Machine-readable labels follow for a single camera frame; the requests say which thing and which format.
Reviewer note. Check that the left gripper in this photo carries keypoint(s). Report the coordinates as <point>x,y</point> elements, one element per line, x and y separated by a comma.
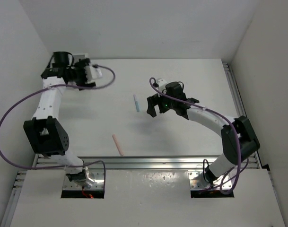
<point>81,65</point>

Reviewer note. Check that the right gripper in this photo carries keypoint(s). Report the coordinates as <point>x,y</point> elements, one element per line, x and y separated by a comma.
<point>153,101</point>

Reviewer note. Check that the pink makeup pencil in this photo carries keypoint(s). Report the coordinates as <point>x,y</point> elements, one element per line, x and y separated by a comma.
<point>117,145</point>

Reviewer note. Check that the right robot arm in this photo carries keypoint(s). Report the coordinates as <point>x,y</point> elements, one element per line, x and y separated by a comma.
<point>238,137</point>

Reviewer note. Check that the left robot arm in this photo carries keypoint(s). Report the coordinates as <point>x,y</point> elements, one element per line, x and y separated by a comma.
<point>44,131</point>

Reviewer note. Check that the light blue makeup pen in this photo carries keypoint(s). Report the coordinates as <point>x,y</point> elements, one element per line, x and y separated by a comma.
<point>136,103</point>

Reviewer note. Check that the white slotted organizer box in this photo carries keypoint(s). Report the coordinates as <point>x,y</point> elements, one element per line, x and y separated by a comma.
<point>80,56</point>

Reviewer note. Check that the white front cover board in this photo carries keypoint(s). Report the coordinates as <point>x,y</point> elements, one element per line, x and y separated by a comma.
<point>146,199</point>

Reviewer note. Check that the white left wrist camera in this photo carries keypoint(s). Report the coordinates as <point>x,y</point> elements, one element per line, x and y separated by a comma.
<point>93,72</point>

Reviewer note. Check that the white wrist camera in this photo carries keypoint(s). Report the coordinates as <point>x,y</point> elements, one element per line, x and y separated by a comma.
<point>161,84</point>
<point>93,72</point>

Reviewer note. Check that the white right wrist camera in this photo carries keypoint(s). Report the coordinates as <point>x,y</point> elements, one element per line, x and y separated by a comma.
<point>161,84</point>

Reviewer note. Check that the aluminium frame rail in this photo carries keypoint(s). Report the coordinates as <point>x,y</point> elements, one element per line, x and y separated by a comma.
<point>166,141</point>

